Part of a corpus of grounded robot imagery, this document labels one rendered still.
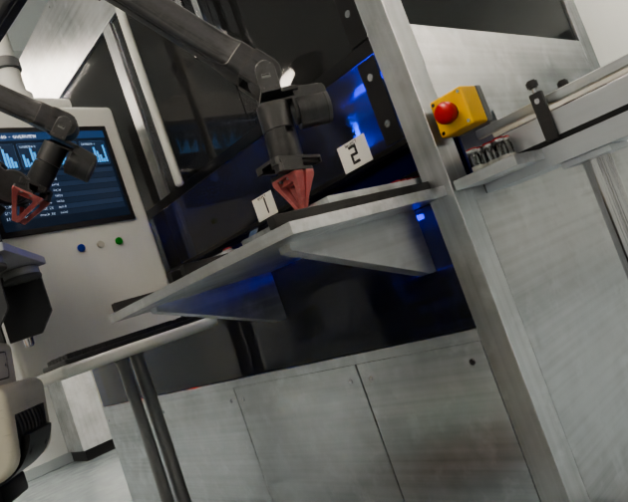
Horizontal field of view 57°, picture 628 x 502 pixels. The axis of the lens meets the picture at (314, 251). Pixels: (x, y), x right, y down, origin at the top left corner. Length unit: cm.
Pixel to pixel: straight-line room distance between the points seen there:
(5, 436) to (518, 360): 92
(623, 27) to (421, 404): 488
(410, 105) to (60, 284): 105
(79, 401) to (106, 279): 426
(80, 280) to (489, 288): 112
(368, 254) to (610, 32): 499
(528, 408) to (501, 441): 10
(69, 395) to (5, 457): 480
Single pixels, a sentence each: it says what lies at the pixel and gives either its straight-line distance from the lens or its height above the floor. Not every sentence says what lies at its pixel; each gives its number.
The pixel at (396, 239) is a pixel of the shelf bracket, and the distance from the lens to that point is 111.
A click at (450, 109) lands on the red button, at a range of 108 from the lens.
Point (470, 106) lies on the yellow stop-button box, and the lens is 110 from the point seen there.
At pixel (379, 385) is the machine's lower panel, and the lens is 138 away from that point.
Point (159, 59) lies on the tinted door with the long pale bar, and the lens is 186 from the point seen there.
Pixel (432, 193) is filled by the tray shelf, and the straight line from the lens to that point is 110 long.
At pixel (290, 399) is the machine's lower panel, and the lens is 164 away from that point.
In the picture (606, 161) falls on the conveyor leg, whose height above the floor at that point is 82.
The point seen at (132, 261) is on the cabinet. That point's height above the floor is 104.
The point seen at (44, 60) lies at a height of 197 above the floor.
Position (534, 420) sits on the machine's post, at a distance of 119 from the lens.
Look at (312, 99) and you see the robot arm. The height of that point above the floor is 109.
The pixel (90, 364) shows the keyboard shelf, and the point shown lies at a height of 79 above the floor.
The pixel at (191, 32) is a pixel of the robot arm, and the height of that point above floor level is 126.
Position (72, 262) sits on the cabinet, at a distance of 176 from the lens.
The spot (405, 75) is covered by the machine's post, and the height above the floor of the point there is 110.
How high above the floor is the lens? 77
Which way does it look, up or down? 4 degrees up
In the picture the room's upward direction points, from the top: 20 degrees counter-clockwise
